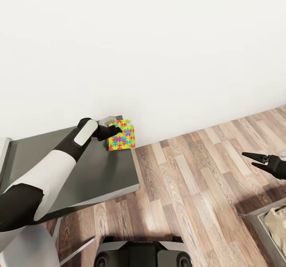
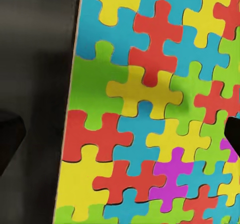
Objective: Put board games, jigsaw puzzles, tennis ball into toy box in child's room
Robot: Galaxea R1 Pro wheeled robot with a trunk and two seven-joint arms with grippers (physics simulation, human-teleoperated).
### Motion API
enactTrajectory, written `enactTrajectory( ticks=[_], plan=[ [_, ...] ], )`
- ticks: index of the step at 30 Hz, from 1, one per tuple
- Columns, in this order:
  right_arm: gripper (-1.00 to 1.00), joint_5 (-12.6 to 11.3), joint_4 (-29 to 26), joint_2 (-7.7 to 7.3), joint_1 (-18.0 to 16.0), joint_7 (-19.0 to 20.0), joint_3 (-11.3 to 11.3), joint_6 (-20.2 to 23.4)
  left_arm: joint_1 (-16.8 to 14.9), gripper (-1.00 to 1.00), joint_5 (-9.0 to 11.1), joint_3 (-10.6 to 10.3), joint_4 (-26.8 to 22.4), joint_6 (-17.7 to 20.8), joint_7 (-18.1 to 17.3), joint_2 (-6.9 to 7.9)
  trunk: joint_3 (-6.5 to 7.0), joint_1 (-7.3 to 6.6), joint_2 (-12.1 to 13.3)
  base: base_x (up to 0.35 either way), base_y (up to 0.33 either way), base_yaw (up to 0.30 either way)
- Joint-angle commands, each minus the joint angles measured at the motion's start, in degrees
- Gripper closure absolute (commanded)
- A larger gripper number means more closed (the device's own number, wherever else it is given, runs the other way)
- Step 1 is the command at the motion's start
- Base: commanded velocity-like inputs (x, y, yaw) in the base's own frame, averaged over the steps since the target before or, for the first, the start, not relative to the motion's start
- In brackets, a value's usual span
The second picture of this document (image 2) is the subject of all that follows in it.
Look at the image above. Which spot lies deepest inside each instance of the jigsaw puzzle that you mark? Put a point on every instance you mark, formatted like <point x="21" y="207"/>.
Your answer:
<point x="152" y="85"/>

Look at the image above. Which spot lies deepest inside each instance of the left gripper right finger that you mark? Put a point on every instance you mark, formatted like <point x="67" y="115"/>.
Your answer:
<point x="232" y="133"/>

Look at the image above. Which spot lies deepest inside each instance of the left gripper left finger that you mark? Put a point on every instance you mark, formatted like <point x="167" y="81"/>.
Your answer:
<point x="12" y="133"/>

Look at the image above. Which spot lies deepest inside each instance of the desk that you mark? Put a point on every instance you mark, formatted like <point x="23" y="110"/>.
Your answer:
<point x="37" y="39"/>

